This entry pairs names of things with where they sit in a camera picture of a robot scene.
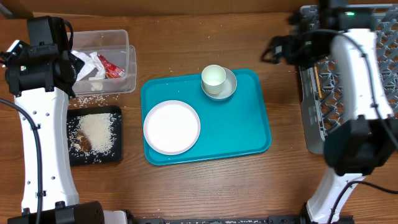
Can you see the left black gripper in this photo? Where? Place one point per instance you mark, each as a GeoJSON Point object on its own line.
{"type": "Point", "coordinates": [78, 62]}

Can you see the grey shallow bowl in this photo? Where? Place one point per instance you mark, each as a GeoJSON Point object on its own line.
{"type": "Point", "coordinates": [229, 87]}

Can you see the black plastic tray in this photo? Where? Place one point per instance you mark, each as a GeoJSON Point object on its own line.
{"type": "Point", "coordinates": [115, 155]}

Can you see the grey dishwasher rack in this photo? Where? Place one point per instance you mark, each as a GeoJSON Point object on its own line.
{"type": "Point", "coordinates": [322, 116]}

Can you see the large white plate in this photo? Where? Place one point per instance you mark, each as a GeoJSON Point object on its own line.
{"type": "Point", "coordinates": [171, 127]}

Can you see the clear plastic bin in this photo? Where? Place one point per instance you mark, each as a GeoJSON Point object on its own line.
{"type": "Point", "coordinates": [114, 46]}

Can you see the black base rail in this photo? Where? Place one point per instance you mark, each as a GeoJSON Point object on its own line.
{"type": "Point", "coordinates": [276, 219]}

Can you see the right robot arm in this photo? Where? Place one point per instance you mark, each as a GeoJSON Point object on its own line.
{"type": "Point", "coordinates": [368, 135]}

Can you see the white rice pile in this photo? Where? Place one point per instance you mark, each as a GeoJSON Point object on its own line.
{"type": "Point", "coordinates": [98, 130]}

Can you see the brown food scrap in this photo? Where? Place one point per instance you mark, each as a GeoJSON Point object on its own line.
{"type": "Point", "coordinates": [83, 144]}

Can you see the scattered rice on table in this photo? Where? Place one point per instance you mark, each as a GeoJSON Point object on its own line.
{"type": "Point", "coordinates": [92, 101]}

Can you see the white napkin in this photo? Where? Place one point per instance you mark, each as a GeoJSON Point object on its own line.
{"type": "Point", "coordinates": [91, 76]}

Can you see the white paper cup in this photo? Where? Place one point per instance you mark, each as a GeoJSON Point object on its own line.
{"type": "Point", "coordinates": [213, 77]}

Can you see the wooden chopstick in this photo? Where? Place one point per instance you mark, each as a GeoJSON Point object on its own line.
{"type": "Point", "coordinates": [317, 81]}

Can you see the teal serving tray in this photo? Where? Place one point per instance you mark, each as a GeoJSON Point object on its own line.
{"type": "Point", "coordinates": [237, 126]}

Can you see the red snack wrapper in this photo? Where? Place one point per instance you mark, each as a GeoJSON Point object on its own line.
{"type": "Point", "coordinates": [111, 71]}

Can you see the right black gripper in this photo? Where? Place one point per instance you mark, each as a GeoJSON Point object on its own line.
{"type": "Point", "coordinates": [286, 42]}

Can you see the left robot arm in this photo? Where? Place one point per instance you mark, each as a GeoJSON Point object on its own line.
{"type": "Point", "coordinates": [50, 195]}

